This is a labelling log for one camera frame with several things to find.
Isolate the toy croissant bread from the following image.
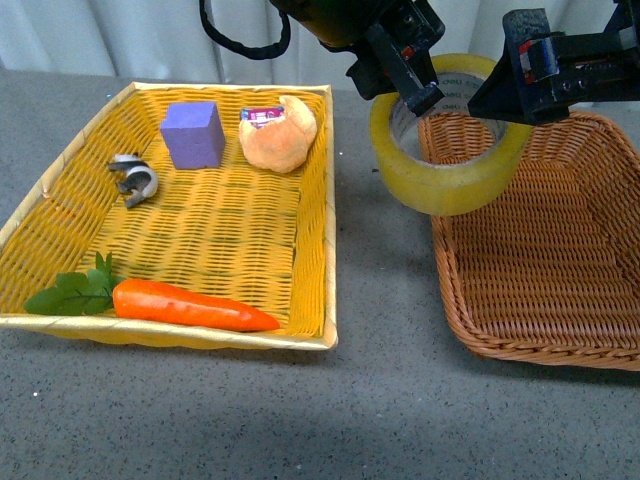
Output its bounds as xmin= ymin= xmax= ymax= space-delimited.
xmin=238 ymin=95 xmax=318 ymax=173

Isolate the yellow packing tape roll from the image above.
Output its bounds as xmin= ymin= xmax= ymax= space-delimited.
xmin=369 ymin=54 xmax=531 ymax=216

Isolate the purple foam block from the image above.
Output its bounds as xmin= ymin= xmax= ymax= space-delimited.
xmin=160 ymin=101 xmax=226 ymax=170

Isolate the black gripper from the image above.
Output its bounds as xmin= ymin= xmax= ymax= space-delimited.
xmin=273 ymin=0 xmax=445 ymax=117

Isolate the black cable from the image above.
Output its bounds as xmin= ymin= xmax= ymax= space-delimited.
xmin=199 ymin=0 xmax=292 ymax=61

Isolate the black white animal figurine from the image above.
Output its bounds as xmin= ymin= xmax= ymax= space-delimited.
xmin=108 ymin=154 xmax=159 ymax=209

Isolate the small purple can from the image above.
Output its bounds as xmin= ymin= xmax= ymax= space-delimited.
xmin=240 ymin=105 xmax=284 ymax=129

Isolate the orange toy carrot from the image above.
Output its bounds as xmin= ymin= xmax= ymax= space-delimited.
xmin=23 ymin=253 xmax=280 ymax=332

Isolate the yellow woven basket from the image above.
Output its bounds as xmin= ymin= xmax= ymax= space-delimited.
xmin=1 ymin=82 xmax=338 ymax=350

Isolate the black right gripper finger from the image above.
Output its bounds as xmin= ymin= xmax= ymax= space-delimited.
xmin=468 ymin=7 xmax=639 ymax=125

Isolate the brown wicker basket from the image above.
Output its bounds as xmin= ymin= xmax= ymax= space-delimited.
xmin=431 ymin=112 xmax=639 ymax=371

